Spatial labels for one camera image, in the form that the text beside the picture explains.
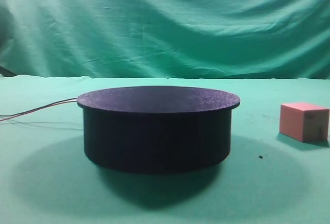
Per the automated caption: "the pink cube block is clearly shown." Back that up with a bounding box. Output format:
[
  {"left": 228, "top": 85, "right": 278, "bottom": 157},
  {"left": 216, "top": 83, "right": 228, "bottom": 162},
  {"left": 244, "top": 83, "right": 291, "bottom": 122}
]
[{"left": 279, "top": 102, "right": 329, "bottom": 143}]

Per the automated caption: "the black round turntable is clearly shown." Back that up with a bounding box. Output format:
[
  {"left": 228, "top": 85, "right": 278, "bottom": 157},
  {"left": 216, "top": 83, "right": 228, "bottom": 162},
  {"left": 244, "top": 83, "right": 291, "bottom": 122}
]
[{"left": 77, "top": 85, "right": 240, "bottom": 175}]

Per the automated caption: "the green backdrop cloth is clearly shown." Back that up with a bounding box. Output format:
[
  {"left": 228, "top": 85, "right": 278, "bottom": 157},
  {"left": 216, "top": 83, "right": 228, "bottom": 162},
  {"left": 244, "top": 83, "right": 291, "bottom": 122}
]
[{"left": 1, "top": 0, "right": 329, "bottom": 79}]

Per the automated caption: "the green table cloth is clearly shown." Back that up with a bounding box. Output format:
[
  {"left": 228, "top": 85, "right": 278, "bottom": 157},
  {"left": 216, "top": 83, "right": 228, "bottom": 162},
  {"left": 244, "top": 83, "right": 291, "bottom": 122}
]
[{"left": 1, "top": 75, "right": 329, "bottom": 223}]

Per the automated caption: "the black wire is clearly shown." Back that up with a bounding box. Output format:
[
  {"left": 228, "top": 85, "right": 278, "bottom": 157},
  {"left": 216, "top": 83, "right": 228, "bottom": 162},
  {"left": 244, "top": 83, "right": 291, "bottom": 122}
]
[{"left": 0, "top": 100, "right": 78, "bottom": 122}]

